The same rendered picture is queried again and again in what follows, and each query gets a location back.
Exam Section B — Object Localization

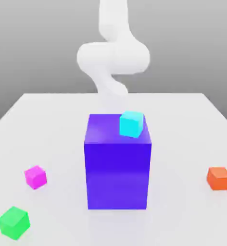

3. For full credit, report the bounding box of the small orange cube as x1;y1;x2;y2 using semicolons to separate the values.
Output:
206;166;227;191

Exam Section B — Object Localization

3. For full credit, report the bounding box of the small cyan cube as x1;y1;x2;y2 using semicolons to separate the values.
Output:
119;110;145;139

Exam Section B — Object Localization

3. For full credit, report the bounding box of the small magenta cube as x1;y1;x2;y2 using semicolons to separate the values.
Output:
24;165;48;190

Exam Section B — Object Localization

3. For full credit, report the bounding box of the large purple box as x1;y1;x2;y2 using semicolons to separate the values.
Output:
83;113;152;210

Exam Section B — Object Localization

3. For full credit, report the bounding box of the small green cube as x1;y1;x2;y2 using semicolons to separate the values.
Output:
0;206;31;241

